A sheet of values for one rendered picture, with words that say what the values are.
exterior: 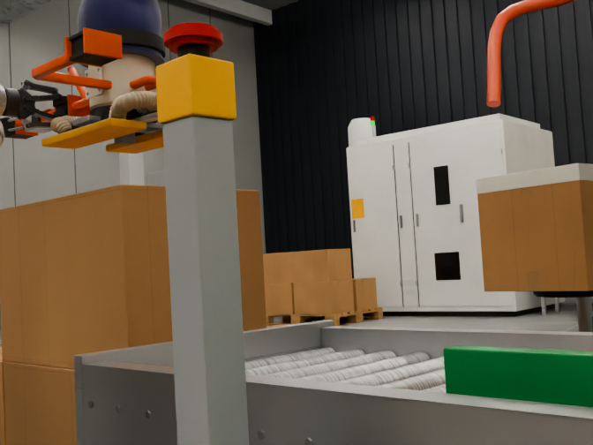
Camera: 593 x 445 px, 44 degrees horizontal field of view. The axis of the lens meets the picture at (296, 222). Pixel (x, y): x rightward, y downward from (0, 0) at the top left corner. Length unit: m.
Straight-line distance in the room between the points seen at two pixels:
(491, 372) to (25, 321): 1.33
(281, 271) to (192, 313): 8.33
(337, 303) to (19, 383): 6.91
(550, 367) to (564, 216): 1.62
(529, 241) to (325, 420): 1.69
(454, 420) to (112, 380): 0.69
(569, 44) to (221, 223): 11.93
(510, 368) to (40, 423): 1.30
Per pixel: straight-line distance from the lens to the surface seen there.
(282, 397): 1.01
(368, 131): 10.51
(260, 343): 1.69
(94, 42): 1.57
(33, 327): 1.94
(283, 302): 9.10
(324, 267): 8.67
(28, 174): 12.58
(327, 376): 1.39
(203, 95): 0.85
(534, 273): 2.56
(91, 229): 1.68
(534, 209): 2.55
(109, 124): 1.76
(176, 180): 0.86
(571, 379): 0.89
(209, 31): 0.88
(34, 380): 1.95
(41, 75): 1.80
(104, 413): 1.38
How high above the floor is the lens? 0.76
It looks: 3 degrees up
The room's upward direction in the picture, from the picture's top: 3 degrees counter-clockwise
